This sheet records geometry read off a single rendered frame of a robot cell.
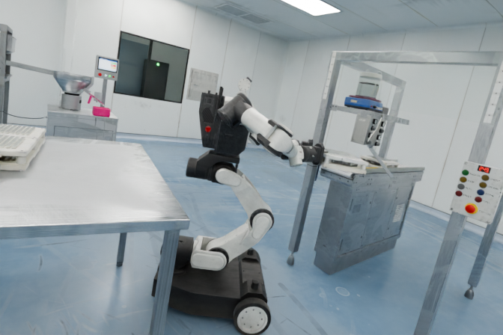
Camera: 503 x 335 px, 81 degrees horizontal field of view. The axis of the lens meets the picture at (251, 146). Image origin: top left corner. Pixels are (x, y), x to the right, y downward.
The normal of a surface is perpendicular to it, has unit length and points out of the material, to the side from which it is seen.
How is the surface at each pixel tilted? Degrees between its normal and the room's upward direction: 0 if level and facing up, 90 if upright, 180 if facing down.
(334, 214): 90
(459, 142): 90
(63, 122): 90
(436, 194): 90
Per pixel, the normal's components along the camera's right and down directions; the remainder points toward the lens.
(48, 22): 0.55, 0.23
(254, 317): 0.07, 0.17
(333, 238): -0.76, -0.04
